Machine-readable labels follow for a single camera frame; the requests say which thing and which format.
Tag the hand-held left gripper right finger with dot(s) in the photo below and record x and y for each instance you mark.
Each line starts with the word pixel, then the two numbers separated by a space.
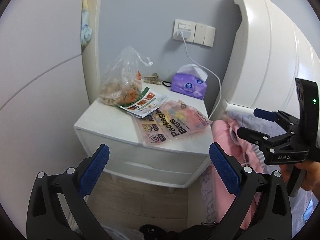
pixel 225 170

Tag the clear packaging bags pouch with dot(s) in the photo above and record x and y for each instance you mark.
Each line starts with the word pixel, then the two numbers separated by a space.
pixel 175 122

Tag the pink blanket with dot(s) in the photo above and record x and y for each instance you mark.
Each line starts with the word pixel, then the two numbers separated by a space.
pixel 222 132

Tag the white nightstand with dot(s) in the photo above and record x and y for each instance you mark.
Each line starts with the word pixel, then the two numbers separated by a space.
pixel 112 140

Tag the dark cloth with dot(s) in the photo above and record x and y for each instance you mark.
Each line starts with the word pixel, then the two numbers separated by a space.
pixel 175 233

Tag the beige hair claw clip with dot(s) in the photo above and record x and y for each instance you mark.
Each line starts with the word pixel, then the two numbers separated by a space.
pixel 152 79

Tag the person's right hand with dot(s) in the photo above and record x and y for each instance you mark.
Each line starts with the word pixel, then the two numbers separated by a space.
pixel 311 175

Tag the clear plastic bag with scraps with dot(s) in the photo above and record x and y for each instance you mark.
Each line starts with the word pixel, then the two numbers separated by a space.
pixel 120 90

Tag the white headboard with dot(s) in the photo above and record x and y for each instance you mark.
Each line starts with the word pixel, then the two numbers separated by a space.
pixel 270 55

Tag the white wall switch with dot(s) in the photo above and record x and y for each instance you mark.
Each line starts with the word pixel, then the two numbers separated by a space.
pixel 205 35

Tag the green and white flyer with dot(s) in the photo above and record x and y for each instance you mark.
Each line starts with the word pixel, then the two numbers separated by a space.
pixel 145 103

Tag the white wall socket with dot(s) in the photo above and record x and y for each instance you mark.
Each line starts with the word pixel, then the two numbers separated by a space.
pixel 185 25

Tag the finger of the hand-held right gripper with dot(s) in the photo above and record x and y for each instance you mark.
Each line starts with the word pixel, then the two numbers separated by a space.
pixel 257 136
pixel 265 114

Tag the white wardrobe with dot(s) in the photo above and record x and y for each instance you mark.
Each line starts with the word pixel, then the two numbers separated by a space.
pixel 37 55

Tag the purple tissue pack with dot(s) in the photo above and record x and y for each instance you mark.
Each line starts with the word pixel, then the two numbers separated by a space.
pixel 187 86

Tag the light blue cloth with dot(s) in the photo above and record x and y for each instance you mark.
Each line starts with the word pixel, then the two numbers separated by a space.
pixel 86 32

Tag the white charger plug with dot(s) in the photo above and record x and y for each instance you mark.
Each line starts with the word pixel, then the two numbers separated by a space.
pixel 183 34

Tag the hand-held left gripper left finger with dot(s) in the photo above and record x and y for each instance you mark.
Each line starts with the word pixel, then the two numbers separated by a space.
pixel 95 170

